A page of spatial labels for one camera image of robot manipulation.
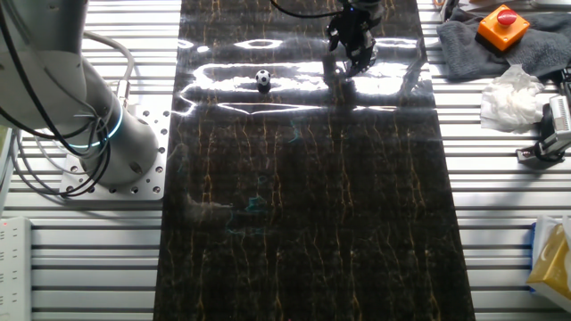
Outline crumpled white tissue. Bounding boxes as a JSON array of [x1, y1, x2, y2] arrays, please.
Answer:
[[478, 63, 548, 135]]

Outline grey cloth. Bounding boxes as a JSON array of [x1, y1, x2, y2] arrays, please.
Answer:
[[435, 5, 571, 82]]

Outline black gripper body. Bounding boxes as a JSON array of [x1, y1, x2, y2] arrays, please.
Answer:
[[336, 6, 384, 48]]

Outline black camera cable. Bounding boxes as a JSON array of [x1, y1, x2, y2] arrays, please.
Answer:
[[269, 0, 344, 20]]

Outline black marble-pattern mat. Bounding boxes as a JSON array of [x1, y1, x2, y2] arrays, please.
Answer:
[[153, 0, 476, 321]]

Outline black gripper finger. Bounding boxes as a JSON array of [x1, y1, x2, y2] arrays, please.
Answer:
[[326, 21, 343, 53], [346, 39, 378, 78]]

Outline orange emergency stop box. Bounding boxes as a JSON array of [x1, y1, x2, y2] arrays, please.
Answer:
[[474, 4, 532, 55]]

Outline yellow tissue pack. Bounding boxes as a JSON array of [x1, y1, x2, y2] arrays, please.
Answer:
[[525, 215, 571, 301]]

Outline white power strip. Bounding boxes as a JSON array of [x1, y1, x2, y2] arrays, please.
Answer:
[[0, 216, 34, 321]]

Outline thick grey base cable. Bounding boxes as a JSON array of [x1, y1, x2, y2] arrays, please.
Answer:
[[82, 29, 136, 109]]

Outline black cable bundle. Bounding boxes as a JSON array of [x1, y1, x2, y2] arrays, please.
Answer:
[[0, 8, 112, 198]]

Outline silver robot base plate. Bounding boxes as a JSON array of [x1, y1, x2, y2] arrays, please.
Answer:
[[59, 104, 172, 202]]

